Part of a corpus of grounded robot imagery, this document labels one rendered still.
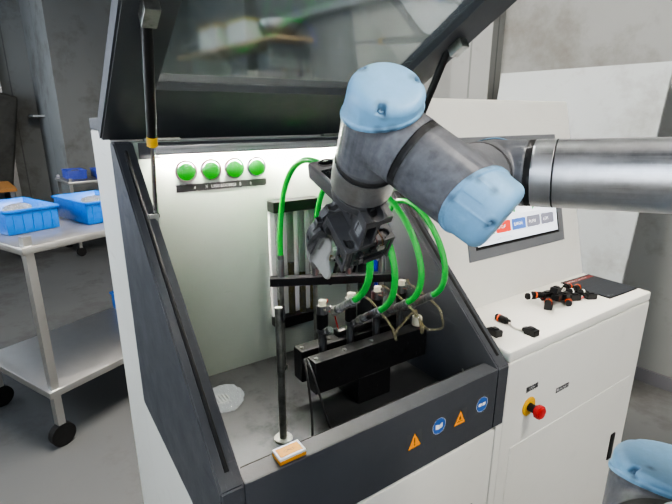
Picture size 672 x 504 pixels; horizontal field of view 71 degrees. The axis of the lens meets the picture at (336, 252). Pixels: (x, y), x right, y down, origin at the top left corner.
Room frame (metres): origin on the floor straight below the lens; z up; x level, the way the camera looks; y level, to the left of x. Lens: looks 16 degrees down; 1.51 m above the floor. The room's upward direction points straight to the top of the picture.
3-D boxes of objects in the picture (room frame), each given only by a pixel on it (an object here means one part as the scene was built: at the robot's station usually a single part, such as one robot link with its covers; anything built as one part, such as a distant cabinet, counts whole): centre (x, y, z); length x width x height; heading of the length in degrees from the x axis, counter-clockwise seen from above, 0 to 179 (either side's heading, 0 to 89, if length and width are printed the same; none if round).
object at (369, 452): (0.79, -0.10, 0.87); 0.62 x 0.04 x 0.16; 124
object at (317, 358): (1.06, -0.07, 0.91); 0.34 x 0.10 x 0.15; 124
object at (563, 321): (1.26, -0.63, 0.96); 0.70 x 0.22 x 0.03; 124
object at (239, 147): (1.21, 0.18, 1.43); 0.54 x 0.03 x 0.02; 124
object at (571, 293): (1.28, -0.66, 1.01); 0.23 x 0.11 x 0.06; 124
